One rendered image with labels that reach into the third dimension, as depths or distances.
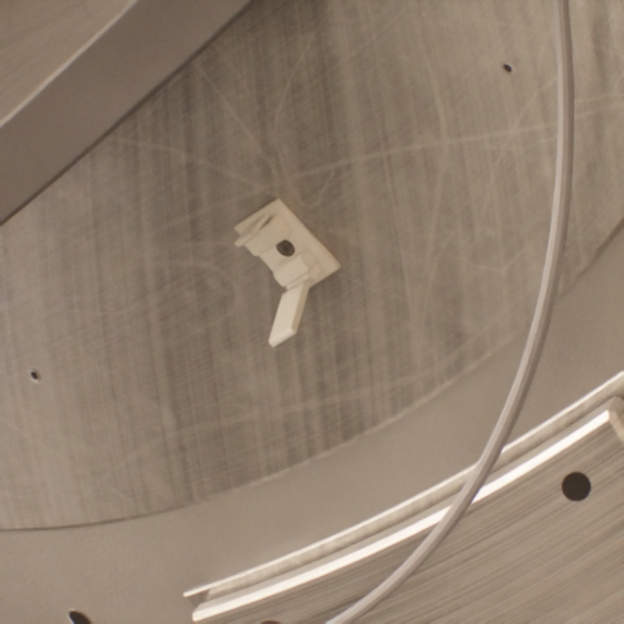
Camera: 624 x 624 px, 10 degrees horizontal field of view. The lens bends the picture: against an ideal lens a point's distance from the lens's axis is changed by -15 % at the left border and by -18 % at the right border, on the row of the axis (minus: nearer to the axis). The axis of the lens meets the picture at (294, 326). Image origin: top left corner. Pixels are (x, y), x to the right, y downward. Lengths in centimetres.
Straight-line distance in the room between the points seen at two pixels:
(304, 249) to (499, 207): 6
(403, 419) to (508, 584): 6
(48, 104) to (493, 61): 11
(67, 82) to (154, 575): 21
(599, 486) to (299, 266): 10
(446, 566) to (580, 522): 5
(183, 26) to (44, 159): 6
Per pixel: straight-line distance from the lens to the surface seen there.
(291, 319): 94
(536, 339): 90
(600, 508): 95
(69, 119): 90
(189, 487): 102
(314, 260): 95
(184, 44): 87
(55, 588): 108
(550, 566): 97
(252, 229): 95
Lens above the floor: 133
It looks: 35 degrees down
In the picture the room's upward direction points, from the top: 6 degrees counter-clockwise
